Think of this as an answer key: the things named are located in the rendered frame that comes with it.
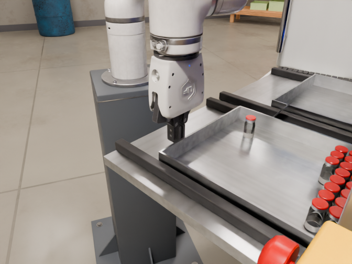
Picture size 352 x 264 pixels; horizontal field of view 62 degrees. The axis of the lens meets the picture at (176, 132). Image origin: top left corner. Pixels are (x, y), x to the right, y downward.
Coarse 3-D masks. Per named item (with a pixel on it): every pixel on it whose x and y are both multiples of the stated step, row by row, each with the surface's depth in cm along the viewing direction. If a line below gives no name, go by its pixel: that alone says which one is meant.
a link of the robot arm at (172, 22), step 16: (160, 0) 41; (176, 0) 40; (192, 0) 41; (208, 0) 42; (160, 16) 42; (176, 16) 42; (192, 16) 42; (160, 32) 43; (176, 32) 43; (192, 32) 43
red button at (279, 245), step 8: (272, 240) 24; (280, 240) 23; (288, 240) 24; (264, 248) 23; (272, 248) 23; (280, 248) 23; (288, 248) 23; (296, 248) 23; (264, 256) 23; (272, 256) 23; (280, 256) 22; (288, 256) 22; (296, 256) 25
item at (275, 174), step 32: (224, 128) 65; (256, 128) 65; (288, 128) 61; (160, 160) 52; (192, 160) 55; (224, 160) 55; (256, 160) 55; (288, 160) 55; (320, 160) 55; (224, 192) 44; (256, 192) 48; (288, 192) 48; (288, 224) 38
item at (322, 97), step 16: (304, 80) 82; (320, 80) 86; (336, 80) 83; (288, 96) 77; (304, 96) 81; (320, 96) 81; (336, 96) 81; (304, 112) 66; (320, 112) 72; (336, 112) 72
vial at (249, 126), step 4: (248, 120) 60; (252, 120) 60; (248, 124) 60; (252, 124) 60; (244, 128) 61; (248, 128) 61; (252, 128) 60; (244, 132) 62; (248, 132) 61; (252, 132) 61; (244, 136) 62; (248, 136) 61; (252, 136) 62
